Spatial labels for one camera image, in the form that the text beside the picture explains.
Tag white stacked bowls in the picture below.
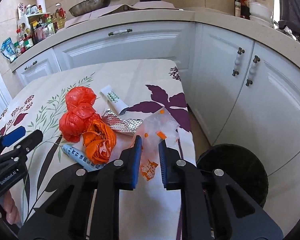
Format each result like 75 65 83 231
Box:
249 2 273 28

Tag steel wok pan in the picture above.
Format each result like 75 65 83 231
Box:
69 0 111 17

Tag left cabinet door handle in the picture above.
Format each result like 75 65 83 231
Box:
232 47 245 77

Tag small drawer handle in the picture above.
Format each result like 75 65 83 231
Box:
24 61 38 70

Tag dark oil bottle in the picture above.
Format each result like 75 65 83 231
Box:
234 0 241 17

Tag red plastic bag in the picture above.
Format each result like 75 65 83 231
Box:
59 86 101 142

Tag red seasoning package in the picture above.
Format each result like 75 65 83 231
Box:
239 0 250 20

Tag light blue tube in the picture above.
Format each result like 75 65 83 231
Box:
62 144 105 172

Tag black trash bin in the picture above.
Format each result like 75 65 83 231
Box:
196 144 269 207

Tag floral tablecloth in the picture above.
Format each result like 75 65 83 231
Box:
0 59 195 239

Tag blue snack packet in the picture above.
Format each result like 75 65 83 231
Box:
0 37 17 63

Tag silver foil wrapper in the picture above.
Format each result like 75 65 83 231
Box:
101 109 143 136

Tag right cabinet door handle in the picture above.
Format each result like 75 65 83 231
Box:
245 55 261 87

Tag pink stove cover cloth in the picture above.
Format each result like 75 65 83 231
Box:
65 1 177 28

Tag white green-print tube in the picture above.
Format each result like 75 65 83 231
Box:
101 85 128 115

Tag orange plastic bag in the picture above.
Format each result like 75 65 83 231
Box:
82 119 116 164

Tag cabinet door handle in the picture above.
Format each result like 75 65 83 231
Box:
232 47 245 77
245 55 261 87

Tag person's left hand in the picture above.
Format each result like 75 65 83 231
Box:
0 191 20 225

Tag cooking oil bottle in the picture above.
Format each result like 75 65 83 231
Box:
55 3 66 30

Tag white condiment rack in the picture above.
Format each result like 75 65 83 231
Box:
17 13 51 44

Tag clear orange-print plastic bag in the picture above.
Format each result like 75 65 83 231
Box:
135 107 180 181

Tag white paper towel roll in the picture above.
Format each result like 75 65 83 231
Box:
36 0 46 13

